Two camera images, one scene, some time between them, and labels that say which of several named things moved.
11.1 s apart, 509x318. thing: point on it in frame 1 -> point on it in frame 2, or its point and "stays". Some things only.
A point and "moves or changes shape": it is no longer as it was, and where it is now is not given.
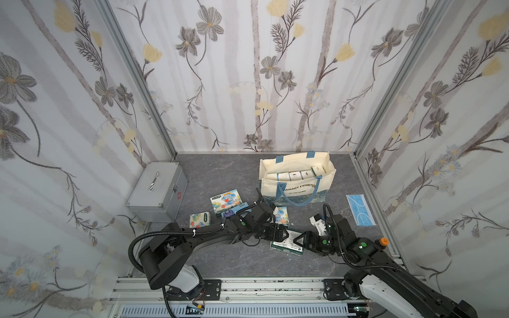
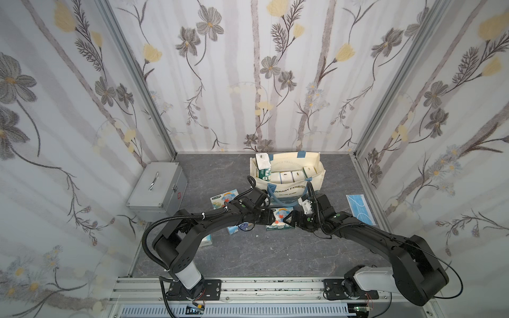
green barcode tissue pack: [319, 170] -> [309, 171]
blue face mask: [360, 209] stays
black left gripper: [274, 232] -> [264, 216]
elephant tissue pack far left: [225, 200] stays
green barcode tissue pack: [287, 245] -> [264, 166]
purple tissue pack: [295, 175] stays
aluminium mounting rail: [135, 289] stays
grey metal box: [158, 195] stays
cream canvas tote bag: [300, 179] moves or changes shape
